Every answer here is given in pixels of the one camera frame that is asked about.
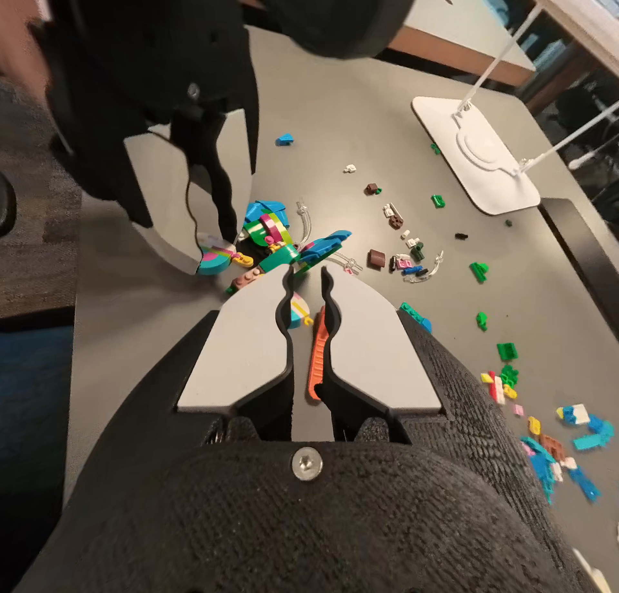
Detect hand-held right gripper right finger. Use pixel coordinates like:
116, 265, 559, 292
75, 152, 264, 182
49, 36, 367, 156
319, 266, 444, 416

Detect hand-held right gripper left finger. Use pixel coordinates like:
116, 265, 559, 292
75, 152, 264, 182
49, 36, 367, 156
176, 264, 296, 413

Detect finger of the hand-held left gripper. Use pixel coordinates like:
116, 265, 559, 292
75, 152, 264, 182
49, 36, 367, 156
123, 130, 204, 276
172, 109, 255, 244

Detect teal pink lego wing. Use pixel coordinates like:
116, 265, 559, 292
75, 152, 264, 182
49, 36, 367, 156
196, 233, 239, 276

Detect colourful lego butterfly model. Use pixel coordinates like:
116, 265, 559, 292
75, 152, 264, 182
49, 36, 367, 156
226, 199, 355, 295

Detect small teal yellow lego wing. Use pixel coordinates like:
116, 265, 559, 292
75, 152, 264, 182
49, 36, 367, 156
289, 292, 315, 331

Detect scattered small lego pieces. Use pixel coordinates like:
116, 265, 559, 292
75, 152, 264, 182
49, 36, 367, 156
276, 133, 490, 334

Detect cluster of colourful lego bricks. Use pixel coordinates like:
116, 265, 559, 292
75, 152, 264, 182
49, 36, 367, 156
479, 342, 616, 506

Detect person's left hand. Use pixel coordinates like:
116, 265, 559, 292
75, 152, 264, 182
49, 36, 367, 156
0, 0, 51, 79

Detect orange brick separator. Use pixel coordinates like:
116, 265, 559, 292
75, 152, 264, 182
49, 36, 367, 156
307, 307, 335, 403

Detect grey table with wooden edge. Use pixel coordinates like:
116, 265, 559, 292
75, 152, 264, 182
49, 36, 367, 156
387, 0, 537, 87

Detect white wire book stand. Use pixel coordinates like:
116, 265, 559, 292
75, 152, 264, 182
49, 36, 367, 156
411, 1, 619, 216

